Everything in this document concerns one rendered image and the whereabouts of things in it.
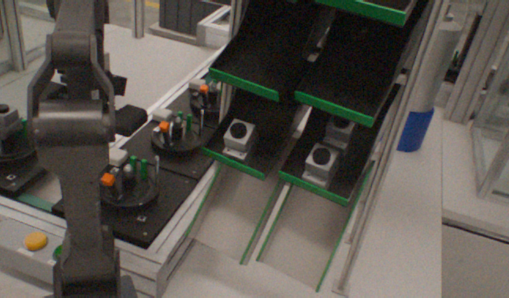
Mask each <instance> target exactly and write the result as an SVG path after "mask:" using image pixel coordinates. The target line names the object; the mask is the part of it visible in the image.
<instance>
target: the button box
mask: <svg viewBox="0 0 509 298"><path fill-rule="evenodd" d="M35 232H40V233H43V234H45V235H46V244H45V245H43V246H42V247H41V248H37V249H30V248H27V247H26V246H25V243H24V239H25V237H26V236H27V235H28V234H30V233H35ZM63 240H64V239H62V237H58V236H55V235H53V234H50V233H47V232H45V231H42V230H39V229H36V228H33V227H31V226H28V225H27V224H24V223H22V222H18V221H15V220H13V219H11V218H3V219H2V220H1V221H0V263H2V265H4V266H8V267H10V268H13V269H14V270H18V271H21V272H23V273H26V274H29V275H31V276H33V277H35V278H37V279H39V280H41V281H45V282H48V283H50V284H53V265H54V264H55V263H56V259H55V257H54V249H55V248H56V247H57V246H59V245H61V244H62V241H63Z"/></svg>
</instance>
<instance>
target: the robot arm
mask: <svg viewBox="0 0 509 298"><path fill-rule="evenodd" d="M46 4H47V8H48V10H49V13H50V17H51V18H54V20H55V26H54V31H53V33H52V34H46V60H44V62H43V63H42V65H41V67H40V68H39V70H38V71H37V73H36V74H35V75H34V77H33V79H32V80H31V81H30V83H29V84H28V87H27V134H28V142H29V145H35V149H36V152H37V155H38V159H39V164H40V165H41V166H42V167H43V168H46V169H47V170H49V172H50V173H52V174H53V175H54V176H56V177H58V179H59V180H60V186H61V194H62V200H63V205H64V211H65V215H64V217H65V220H66V226H67V229H66V231H65V239H64V240H63V241H62V253H61V255H58V257H57V259H56V263H55V264H54V265H53V287H54V298H121V274H120V249H115V246H114V236H113V229H112V228H111V227H110V225H103V226H102V218H101V207H100V199H101V196H100V195H99V185H98V174H99V173H100V172H101V170H102V169H103V168H104V167H105V166H106V165H107V164H108V163H110V143H113V142H116V139H117V138H116V137H115V135H116V134H117V135H119V136H125V137H130V136H132V135H133V134H134V133H136V132H137V130H138V129H140V128H141V127H142V126H143V125H144V124H146V123H147V121H149V114H147V112H146V111H145V109H143V108H140V107H137V106H132V105H128V104H127V105H126V106H124V107H123V108H120V109H119V110H115V109H116V107H115V106H114V105H115V102H114V101H115V96H116V95H120V96H124V95H125V89H126V85H127V80H128V78H125V77H121V76H118V75H115V74H112V72H111V71H109V70H106V69H105V59H104V24H110V18H109V0H46ZM55 70H65V74H63V75H61V76H60V78H61V83H63V84H59V83H55V82H53V81H51V80H52V77H53V76H54V74H55ZM64 84H66V85H64ZM107 102H110V104H109V105H108V103H107ZM115 274H116V275H117V277H115Z"/></svg>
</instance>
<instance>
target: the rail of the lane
mask: <svg viewBox="0 0 509 298"><path fill-rule="evenodd" d="M3 218H11V219H13V220H15V221H18V222H22V223H24V224H27V225H28V226H31V227H33V228H36V229H39V230H42V231H45V232H47V233H50V234H53V235H55V236H58V237H62V239H65V231H66V229H67V226H66V220H65V219H62V218H59V217H55V216H53V215H51V214H47V213H45V212H42V211H41V210H38V209H35V208H33V207H29V206H26V205H24V204H22V203H17V202H14V201H12V200H10V199H7V198H6V197H3V196H0V221H1V220H2V219H3ZM114 246H115V249H120V274H121V276H124V275H127V274H128V275H130V276H131V278H132V283H133V285H134V288H135V290H136V293H137V296H138V298H161V297H162V296H163V295H164V294H165V291H166V284H167V264H168V258H166V257H165V256H162V255H158V254H155V253H153V252H152V251H149V250H146V249H143V248H140V247H137V246H135V245H132V244H129V243H126V242H124V241H120V240H117V238H114Z"/></svg>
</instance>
